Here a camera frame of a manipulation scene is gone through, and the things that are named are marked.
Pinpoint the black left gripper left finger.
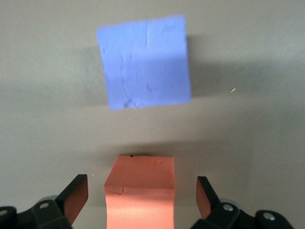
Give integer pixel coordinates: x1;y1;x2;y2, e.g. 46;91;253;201
0;174;89;229

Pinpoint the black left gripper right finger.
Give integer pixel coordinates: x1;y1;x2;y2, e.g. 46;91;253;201
192;176;295;229

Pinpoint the orange foam cube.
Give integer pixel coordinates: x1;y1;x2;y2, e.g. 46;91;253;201
104;155;176;229

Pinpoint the blue foam cube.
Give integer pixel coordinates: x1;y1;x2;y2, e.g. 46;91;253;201
96;14;193;111

